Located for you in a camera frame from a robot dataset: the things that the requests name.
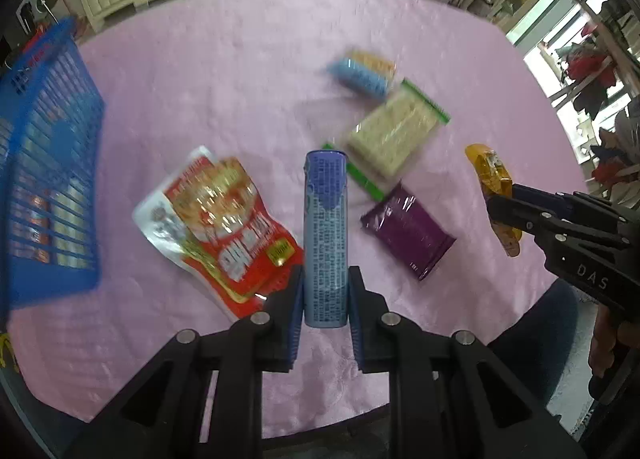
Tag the blue and yellow cracker packet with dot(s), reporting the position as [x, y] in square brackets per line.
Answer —
[365, 71]

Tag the blue snack bar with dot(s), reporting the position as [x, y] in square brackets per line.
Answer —
[326, 229]

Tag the blue plastic basket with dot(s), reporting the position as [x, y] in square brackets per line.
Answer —
[45, 139]

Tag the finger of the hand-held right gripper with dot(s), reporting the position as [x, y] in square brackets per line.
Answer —
[515, 214]
[540, 196]

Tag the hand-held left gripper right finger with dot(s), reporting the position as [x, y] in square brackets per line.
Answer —
[356, 324]

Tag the black garment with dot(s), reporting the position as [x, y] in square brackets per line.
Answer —
[595, 96]

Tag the person's leg dark trousers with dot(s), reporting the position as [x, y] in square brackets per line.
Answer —
[540, 334]

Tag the white cracker packet green ends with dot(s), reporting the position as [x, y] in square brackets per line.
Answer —
[395, 136]

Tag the orange snack packet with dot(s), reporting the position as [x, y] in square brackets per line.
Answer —
[32, 224]

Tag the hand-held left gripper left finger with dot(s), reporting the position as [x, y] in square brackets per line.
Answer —
[296, 319]

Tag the purple snack packet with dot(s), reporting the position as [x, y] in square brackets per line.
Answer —
[407, 231]

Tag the yellow snack packet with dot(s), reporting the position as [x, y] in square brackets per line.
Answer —
[492, 174]

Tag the red snack bag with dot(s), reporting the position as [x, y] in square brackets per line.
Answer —
[220, 234]

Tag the person's right hand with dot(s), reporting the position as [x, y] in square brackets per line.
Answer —
[607, 344]

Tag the pink tablecloth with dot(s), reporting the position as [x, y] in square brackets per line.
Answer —
[225, 89]

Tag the red garment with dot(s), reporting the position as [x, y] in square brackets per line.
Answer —
[582, 64]

